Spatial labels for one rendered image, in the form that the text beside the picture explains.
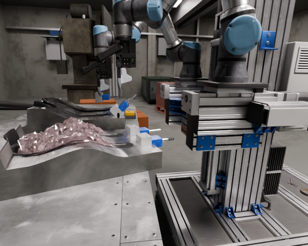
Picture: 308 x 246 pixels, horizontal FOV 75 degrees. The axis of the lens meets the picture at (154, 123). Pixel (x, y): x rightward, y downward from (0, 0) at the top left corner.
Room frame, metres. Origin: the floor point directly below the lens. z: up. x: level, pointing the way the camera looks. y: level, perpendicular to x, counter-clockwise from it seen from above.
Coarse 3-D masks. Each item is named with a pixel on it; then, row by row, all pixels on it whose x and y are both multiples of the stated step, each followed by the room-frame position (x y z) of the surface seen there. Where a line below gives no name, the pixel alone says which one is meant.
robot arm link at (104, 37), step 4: (96, 28) 1.11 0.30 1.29; (100, 28) 1.11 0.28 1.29; (104, 28) 1.12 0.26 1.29; (96, 32) 1.11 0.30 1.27; (100, 32) 1.11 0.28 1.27; (104, 32) 1.12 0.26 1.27; (108, 32) 1.14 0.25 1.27; (96, 36) 1.11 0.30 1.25; (100, 36) 1.11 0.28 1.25; (104, 36) 1.12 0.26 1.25; (108, 36) 1.13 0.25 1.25; (96, 40) 1.11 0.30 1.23; (100, 40) 1.11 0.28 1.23; (104, 40) 1.12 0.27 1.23; (108, 40) 1.13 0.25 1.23; (96, 44) 1.11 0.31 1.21; (100, 44) 1.11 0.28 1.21; (104, 44) 1.12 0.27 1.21; (108, 44) 1.15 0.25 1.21; (108, 48) 1.16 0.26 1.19
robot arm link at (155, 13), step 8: (136, 0) 0.83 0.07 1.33; (144, 0) 0.82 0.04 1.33; (152, 0) 0.82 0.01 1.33; (160, 0) 0.83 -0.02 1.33; (136, 8) 0.82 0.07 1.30; (144, 8) 0.81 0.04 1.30; (152, 8) 0.81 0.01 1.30; (160, 8) 0.82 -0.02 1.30; (136, 16) 0.83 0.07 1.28; (144, 16) 0.83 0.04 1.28; (152, 16) 0.82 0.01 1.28; (160, 16) 0.83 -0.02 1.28; (152, 24) 0.91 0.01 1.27
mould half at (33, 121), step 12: (36, 108) 0.76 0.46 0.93; (48, 108) 0.79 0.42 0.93; (84, 108) 1.01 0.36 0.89; (96, 108) 1.02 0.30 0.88; (108, 108) 1.00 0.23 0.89; (12, 120) 0.85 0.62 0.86; (24, 120) 0.85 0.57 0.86; (36, 120) 0.76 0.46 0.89; (48, 120) 0.76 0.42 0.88; (60, 120) 0.77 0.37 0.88; (84, 120) 0.78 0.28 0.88; (96, 120) 0.79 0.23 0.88; (108, 120) 0.79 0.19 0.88; (120, 120) 0.80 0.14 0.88; (24, 132) 0.75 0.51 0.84; (36, 132) 0.76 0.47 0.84
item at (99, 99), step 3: (96, 93) 1.11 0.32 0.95; (102, 93) 1.14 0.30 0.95; (96, 96) 1.11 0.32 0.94; (99, 96) 1.12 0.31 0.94; (102, 96) 1.12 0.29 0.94; (105, 96) 1.12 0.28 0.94; (108, 96) 1.13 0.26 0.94; (111, 96) 1.15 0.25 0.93; (114, 96) 1.15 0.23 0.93; (117, 96) 1.15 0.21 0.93; (96, 99) 1.11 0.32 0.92; (99, 99) 1.12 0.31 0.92; (102, 99) 1.12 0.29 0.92; (105, 99) 1.12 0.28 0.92; (108, 99) 1.13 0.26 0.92
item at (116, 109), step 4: (132, 96) 0.87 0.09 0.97; (128, 100) 0.87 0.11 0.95; (116, 104) 0.87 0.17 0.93; (120, 104) 0.86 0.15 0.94; (124, 104) 0.85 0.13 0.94; (128, 104) 0.86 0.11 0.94; (112, 108) 0.84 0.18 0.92; (116, 108) 0.84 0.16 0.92; (120, 108) 0.85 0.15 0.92; (124, 108) 0.85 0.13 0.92; (112, 112) 0.84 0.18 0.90; (116, 112) 0.84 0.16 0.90; (120, 112) 0.84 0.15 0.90; (124, 112) 0.88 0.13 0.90
